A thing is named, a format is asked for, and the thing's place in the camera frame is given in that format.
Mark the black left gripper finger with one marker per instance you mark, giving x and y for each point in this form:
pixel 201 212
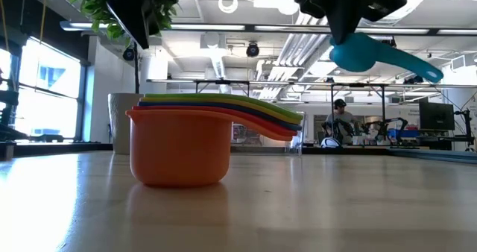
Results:
pixel 130 9

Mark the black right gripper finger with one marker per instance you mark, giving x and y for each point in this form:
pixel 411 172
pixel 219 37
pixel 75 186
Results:
pixel 344 24

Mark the teal plastic measuring cup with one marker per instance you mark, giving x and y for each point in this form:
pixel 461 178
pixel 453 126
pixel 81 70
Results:
pixel 357 56

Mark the yellow plastic measuring cup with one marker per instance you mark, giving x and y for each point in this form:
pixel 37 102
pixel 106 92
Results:
pixel 275 113

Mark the green plastic measuring cup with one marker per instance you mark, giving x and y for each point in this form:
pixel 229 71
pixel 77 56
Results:
pixel 261 102

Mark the blue plastic measuring cup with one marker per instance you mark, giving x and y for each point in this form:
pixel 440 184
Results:
pixel 268 118

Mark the red plastic measuring cup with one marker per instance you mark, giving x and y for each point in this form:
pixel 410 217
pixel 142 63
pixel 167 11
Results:
pixel 261 122

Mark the orange plastic measuring cup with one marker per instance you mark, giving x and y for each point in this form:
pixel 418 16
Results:
pixel 179 151

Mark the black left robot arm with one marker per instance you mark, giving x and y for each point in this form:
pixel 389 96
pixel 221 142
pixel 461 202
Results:
pixel 7 129

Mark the green leafy plant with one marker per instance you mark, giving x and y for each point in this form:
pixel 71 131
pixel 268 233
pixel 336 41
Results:
pixel 93 2

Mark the person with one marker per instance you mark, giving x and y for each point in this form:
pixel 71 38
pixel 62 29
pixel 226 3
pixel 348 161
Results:
pixel 341 119

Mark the white plant pot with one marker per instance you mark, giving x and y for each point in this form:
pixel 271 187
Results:
pixel 119 121

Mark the white and black helmet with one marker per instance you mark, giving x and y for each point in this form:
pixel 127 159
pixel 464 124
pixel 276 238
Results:
pixel 329 143

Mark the black computer monitor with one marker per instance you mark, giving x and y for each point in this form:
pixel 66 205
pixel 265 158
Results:
pixel 436 116

